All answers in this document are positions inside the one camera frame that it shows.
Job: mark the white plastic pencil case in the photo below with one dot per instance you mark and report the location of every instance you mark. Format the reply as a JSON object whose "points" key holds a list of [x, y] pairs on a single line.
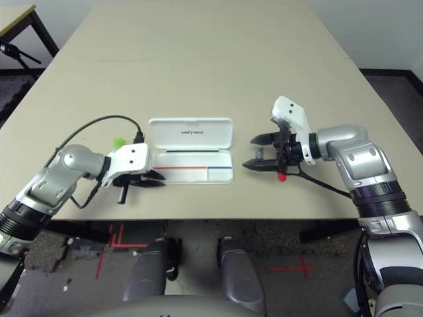
{"points": [[191, 132]]}

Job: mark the grey robot right leg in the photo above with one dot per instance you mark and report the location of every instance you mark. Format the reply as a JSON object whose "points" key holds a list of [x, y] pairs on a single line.
{"points": [[238, 270]]}

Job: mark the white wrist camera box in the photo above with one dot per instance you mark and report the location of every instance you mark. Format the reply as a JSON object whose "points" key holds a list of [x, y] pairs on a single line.
{"points": [[294, 110], [132, 158]]}

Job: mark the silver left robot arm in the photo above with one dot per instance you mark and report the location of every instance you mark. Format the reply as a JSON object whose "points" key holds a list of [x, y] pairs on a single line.
{"points": [[49, 188]]}

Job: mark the black foam floor mat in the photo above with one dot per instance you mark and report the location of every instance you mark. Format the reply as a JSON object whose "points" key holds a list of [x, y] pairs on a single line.
{"points": [[13, 92]]}

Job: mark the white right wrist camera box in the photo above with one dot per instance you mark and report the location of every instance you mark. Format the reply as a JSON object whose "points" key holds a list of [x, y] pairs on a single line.
{"points": [[294, 110]]}

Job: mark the small blue floor object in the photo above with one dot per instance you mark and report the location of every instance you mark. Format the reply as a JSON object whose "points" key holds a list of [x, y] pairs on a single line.
{"points": [[350, 298]]}

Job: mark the small silver metal clip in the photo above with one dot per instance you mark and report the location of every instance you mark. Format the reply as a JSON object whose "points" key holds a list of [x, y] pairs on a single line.
{"points": [[259, 153]]}

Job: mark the grey foam floor tile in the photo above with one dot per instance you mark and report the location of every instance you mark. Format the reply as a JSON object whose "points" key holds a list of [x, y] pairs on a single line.
{"points": [[46, 251]]}

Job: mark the yellow topped side table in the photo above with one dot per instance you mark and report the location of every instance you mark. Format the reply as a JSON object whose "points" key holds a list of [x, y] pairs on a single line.
{"points": [[16, 20]]}

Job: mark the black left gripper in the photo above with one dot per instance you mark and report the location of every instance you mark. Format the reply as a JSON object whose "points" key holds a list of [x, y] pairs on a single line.
{"points": [[124, 180]]}

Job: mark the black marker with red cap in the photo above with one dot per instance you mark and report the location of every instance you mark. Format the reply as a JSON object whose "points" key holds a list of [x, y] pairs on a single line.
{"points": [[282, 177]]}

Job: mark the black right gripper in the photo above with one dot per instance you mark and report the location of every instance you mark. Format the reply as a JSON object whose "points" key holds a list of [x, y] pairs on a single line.
{"points": [[289, 152]]}

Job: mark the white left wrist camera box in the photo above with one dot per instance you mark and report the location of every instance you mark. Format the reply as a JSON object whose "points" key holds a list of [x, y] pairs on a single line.
{"points": [[132, 158]]}

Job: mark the grey robot left leg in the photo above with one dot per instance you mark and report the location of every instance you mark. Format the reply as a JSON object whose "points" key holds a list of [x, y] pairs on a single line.
{"points": [[148, 270]]}

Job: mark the black tripod stand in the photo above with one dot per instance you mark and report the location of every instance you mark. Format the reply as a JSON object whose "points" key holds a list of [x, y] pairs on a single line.
{"points": [[10, 49]]}

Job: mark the grey robot torso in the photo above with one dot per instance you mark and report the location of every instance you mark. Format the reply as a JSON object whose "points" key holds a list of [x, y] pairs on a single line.
{"points": [[181, 310]]}

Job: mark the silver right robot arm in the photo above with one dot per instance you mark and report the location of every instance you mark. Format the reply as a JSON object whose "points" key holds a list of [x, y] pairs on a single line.
{"points": [[363, 158]]}

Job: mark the black wall baseboard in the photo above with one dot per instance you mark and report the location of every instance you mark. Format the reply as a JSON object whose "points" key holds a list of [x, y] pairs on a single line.
{"points": [[386, 71]]}

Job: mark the grey robot leg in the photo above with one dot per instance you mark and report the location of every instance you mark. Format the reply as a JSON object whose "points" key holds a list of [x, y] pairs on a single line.
{"points": [[148, 270], [238, 270]]}

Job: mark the green capped glue stick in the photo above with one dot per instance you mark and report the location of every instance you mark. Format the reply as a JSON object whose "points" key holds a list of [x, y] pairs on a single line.
{"points": [[118, 142]]}

